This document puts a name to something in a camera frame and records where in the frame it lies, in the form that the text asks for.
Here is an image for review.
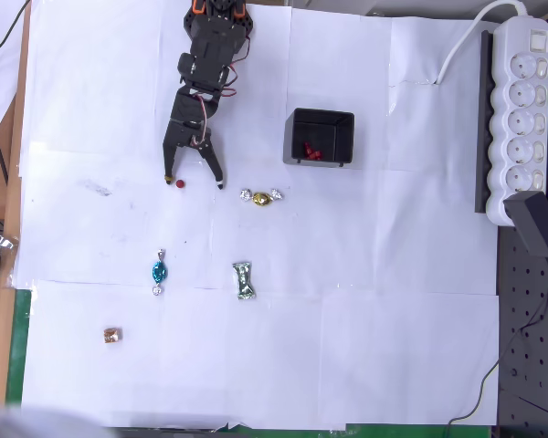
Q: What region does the white paper sheet cover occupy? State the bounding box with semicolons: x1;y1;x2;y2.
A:
14;0;501;431

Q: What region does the black power adapter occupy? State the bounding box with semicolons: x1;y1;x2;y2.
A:
502;191;548;260

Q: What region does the black pegboard panel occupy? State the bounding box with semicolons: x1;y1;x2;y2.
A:
496;222;548;438

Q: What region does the blue foil wrapped candy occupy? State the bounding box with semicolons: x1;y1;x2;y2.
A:
151;248;170;297

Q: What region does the black box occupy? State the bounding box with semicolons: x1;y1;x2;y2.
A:
282;107;356;169

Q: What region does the white power strip cable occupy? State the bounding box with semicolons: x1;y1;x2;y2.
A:
433;0;529;86

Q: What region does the green silver snack packet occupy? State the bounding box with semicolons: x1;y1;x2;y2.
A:
231;261;258;302

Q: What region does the white power strip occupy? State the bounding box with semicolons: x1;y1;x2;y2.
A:
485;15;548;227

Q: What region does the blurry grey object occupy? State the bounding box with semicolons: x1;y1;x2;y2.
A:
0;391;116;438

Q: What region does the thin black adapter cable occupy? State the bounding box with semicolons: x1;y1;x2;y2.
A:
444;256;548;428

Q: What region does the gold foil wrapped candy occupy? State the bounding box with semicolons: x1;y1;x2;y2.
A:
239;187;285;208

